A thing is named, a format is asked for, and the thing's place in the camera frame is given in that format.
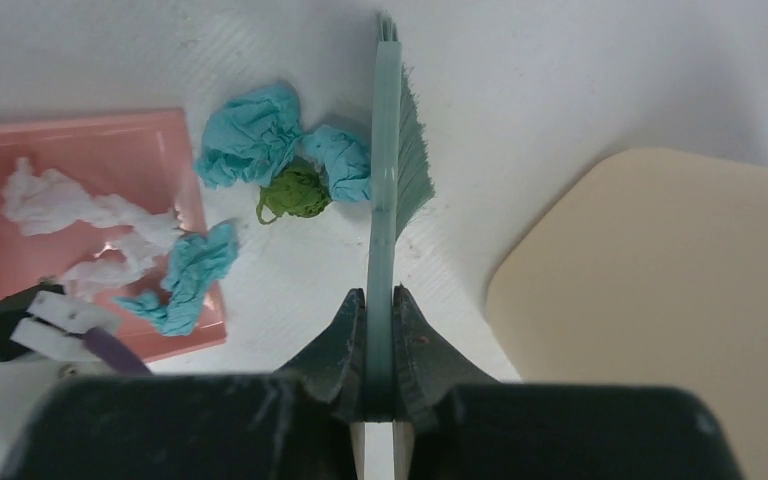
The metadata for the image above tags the beige waste bin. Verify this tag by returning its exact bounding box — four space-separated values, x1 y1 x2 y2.
484 148 768 479

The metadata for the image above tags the light blue paper scrap right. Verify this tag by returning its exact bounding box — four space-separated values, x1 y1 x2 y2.
114 222 239 337

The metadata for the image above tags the green hand brush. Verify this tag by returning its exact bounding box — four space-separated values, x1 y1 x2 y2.
363 12 435 422

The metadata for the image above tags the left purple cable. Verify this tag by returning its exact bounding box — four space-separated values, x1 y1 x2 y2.
82 326 153 378

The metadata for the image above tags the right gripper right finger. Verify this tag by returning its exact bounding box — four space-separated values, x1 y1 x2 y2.
392 286 497 431

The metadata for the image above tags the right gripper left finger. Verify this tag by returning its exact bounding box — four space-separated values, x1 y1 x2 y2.
277 288 366 423

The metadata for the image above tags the light blue paper scrap middle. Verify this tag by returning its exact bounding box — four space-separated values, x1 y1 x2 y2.
302 125 371 203

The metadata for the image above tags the green paper scrap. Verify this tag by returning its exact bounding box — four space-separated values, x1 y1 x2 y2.
255 157 332 225

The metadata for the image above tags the white paper scrap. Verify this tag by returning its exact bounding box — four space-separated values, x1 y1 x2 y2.
1 157 183 301

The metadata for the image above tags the light blue paper scrap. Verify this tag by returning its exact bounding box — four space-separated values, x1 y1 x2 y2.
114 222 239 337
194 84 303 189
302 125 371 203

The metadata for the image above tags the light blue paper scrap far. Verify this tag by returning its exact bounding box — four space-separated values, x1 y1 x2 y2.
194 84 303 189

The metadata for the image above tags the pink plastic dustpan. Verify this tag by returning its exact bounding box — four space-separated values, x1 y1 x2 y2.
0 109 228 364

